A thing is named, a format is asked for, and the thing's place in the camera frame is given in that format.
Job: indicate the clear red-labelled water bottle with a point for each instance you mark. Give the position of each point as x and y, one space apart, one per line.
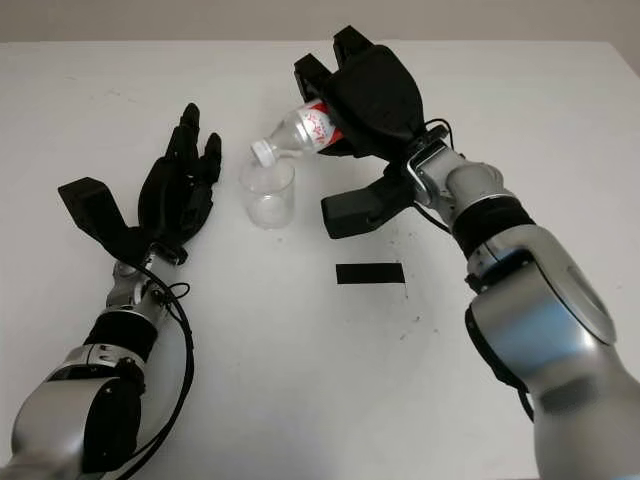
300 129

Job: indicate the black tape rectangle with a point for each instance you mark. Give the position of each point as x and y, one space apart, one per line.
370 274

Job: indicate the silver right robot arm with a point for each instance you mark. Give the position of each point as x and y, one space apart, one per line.
540 300

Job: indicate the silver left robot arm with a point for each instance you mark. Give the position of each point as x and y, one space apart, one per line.
75 390

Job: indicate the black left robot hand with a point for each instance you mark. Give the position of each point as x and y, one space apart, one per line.
167 195

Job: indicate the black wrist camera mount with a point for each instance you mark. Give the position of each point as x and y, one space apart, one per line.
355 210
95 205

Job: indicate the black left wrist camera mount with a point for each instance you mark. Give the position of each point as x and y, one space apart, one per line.
95 205

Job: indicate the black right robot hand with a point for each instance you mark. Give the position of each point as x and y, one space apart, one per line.
375 95

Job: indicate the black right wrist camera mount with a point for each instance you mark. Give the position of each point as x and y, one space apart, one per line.
355 210

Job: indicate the clear plastic cup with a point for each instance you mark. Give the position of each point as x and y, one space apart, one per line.
267 210

